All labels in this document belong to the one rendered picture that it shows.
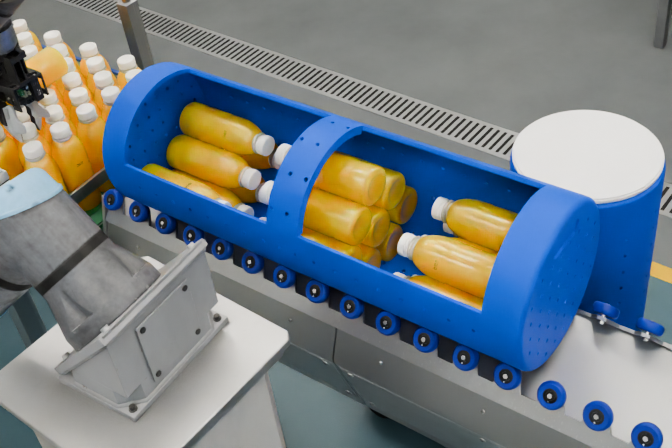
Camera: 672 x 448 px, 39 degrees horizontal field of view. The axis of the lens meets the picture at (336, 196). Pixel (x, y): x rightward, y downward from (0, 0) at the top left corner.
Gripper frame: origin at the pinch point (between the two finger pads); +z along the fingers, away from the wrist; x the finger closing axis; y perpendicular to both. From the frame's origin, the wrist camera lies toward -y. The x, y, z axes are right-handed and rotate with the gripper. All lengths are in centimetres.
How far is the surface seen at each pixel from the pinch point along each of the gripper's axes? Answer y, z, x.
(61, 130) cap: 7.6, -0.3, 3.0
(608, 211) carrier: 108, 9, 41
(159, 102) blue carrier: 25.5, -5.3, 14.8
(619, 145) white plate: 103, 7, 56
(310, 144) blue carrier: 68, -13, 10
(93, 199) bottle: 9.5, 17.5, 3.4
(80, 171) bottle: 9.3, 9.5, 2.8
